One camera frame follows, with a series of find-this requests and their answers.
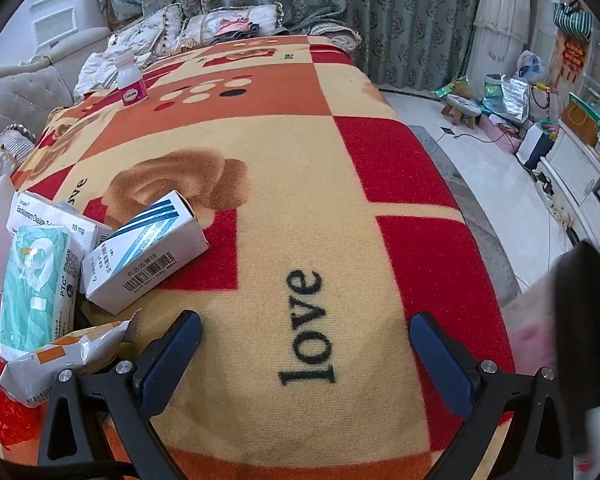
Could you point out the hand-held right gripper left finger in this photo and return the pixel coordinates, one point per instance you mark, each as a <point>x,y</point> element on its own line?
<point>172,360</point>

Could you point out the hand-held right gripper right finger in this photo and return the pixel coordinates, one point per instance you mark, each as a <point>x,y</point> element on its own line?
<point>437,360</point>

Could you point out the white box blue stripes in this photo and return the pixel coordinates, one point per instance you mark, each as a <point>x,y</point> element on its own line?
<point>150,260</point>

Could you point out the orange white wrapper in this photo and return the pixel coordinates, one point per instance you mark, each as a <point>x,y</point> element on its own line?
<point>65,355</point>

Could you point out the black trash bin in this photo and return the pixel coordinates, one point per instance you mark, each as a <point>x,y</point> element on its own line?
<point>590,320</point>

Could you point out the teal patterned box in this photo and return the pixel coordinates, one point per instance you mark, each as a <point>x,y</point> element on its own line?
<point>35,280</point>

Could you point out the red plastic bag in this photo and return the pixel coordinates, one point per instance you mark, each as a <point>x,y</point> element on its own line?
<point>0,400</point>

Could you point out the long white tablet box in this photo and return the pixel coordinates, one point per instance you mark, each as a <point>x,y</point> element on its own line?
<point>55,217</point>

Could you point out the pink white cloth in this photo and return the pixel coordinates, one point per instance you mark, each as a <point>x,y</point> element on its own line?
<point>530,320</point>

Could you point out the red orange printed blanket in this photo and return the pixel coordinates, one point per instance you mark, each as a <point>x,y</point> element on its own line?
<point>300,200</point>

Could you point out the white and black bag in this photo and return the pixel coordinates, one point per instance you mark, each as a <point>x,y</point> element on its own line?
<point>535,147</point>

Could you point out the pink mat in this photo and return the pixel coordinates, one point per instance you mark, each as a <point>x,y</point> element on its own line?
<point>500,132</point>

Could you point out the white TV cabinet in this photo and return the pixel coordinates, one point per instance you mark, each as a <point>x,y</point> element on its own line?
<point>580,170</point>

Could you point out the small round stool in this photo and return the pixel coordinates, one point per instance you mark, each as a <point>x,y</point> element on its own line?
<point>462,107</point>

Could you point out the beige bolster pillow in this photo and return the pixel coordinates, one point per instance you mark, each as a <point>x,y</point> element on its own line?
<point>0,160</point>

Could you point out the green packet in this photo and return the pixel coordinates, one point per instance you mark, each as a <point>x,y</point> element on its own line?
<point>452,87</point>

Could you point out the green foil bag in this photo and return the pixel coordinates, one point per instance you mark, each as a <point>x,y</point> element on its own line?
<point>492,92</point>

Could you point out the silver foil bag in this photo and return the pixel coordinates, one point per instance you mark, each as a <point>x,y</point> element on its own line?
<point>515,97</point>

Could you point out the white pill bottle pink label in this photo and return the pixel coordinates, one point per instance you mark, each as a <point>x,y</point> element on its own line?
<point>130,80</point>

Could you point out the yellow gift bag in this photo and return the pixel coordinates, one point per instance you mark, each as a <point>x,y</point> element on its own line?
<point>582,115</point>

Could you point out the white crumpled cloth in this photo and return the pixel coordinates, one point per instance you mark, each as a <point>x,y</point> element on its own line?
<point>100,67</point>

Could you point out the white blue plastic bag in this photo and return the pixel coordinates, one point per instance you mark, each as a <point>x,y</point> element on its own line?
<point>530,67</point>

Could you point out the beige embroidered pillow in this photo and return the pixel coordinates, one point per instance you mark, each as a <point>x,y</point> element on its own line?
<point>135,35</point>
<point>205,25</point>

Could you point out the red hanging decoration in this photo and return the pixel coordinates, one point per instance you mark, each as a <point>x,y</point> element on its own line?
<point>570,60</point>

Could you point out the dark cloth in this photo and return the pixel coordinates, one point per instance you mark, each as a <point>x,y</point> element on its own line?
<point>235,36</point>

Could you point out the white lace cover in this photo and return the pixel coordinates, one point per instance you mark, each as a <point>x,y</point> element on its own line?
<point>505,10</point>

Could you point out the striped tote bag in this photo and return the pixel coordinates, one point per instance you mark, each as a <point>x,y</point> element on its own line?
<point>572,20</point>

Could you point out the white panelled door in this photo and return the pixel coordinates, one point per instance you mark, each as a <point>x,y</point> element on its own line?
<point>55,10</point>

